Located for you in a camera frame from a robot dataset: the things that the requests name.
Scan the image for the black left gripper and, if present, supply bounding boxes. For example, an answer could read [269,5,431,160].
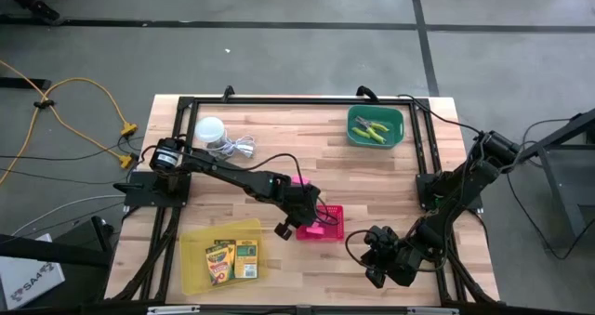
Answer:
[272,179,328,242]

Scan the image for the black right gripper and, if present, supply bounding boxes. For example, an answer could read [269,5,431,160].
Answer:
[359,242,426,290]

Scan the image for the green-handled pliers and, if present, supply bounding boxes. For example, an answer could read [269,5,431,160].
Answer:
[350,125,388,146]
[354,114,391,134]

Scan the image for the red plastic slotted basket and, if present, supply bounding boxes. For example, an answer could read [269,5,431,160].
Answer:
[295,203,347,243]

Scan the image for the yellow translucent plastic bin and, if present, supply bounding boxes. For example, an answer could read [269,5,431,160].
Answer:
[178,217,271,297]

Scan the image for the green plastic bin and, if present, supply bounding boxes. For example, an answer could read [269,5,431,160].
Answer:
[346,103,406,151]

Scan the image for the white dome lamp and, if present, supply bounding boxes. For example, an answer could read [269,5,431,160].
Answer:
[192,115,231,163]

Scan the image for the dark metal stand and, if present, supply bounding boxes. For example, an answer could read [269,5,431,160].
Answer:
[512,107,595,252]

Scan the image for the black equipment stand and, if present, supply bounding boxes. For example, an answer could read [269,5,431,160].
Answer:
[0,214,117,269]

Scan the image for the white printed box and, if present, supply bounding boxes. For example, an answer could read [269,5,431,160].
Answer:
[0,232,67,312]

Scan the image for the black floor bar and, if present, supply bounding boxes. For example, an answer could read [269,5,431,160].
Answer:
[0,76,53,92]

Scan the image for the person's shoe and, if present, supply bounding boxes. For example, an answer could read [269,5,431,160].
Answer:
[22,0,62,24]

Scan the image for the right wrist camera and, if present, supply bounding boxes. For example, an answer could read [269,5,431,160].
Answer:
[368,225,401,257]

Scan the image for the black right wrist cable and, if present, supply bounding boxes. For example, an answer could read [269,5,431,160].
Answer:
[344,228,388,274]

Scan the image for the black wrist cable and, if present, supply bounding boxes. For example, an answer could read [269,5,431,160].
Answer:
[247,151,342,228]
[344,228,388,274]

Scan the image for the silver aluminium bracket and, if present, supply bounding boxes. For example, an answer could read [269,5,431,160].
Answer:
[406,306,463,315]
[146,305,203,315]

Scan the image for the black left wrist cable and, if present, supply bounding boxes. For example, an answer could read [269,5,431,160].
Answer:
[247,151,342,228]

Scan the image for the white coiled cable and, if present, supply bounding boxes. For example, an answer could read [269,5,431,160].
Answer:
[215,134,258,161]

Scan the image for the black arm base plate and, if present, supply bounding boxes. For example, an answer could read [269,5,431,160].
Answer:
[124,170,193,210]
[414,172,485,213]

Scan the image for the black aluminium table frame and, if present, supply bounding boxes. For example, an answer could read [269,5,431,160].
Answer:
[104,94,502,307]

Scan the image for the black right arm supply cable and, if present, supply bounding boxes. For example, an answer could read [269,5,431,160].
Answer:
[396,93,487,138]

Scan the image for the black floor cable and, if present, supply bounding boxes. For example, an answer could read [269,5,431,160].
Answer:
[503,117,595,262]
[0,152,123,163]
[0,169,129,188]

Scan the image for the black lever handle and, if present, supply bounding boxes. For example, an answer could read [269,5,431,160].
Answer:
[112,180,147,194]

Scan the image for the grey floor cable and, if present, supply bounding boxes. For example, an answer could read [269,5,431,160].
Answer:
[10,192,128,238]

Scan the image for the yellow extension cord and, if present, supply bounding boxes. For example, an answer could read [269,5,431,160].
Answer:
[0,59,140,187]

